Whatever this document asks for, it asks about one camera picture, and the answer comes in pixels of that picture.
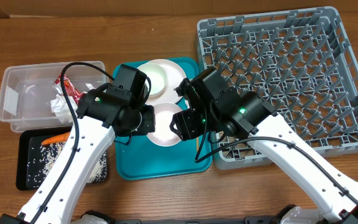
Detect bowl with nuts and crumbs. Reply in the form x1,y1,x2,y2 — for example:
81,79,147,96
147,103,182,147

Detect white napkin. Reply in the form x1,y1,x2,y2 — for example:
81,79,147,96
50,93,78,124
85,83,94,90

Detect orange carrot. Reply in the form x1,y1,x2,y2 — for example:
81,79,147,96
41,132,70,145

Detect red snack wrapper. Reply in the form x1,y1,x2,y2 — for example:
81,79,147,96
53,75,85,103

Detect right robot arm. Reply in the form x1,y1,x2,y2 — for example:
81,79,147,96
170,67,358,223

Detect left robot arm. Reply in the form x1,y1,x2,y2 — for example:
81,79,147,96
0,64,155,223

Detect grey dishwasher rack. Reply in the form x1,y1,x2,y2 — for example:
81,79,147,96
196,7,358,156

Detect wooden chopstick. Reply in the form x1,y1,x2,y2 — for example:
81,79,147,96
196,137,200,152

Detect white plastic fork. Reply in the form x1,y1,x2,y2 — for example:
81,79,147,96
185,100,190,109

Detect teal serving tray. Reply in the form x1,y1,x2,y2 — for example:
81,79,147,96
116,57,212,180

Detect small white plate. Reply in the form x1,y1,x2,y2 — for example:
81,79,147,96
139,63,167,98

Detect large white plate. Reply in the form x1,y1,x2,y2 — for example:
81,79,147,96
137,59,186,106

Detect black plastic tray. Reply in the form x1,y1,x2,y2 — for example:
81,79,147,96
15,126,109,191

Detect clear plastic storage bin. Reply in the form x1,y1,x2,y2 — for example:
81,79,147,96
0,60,108,133

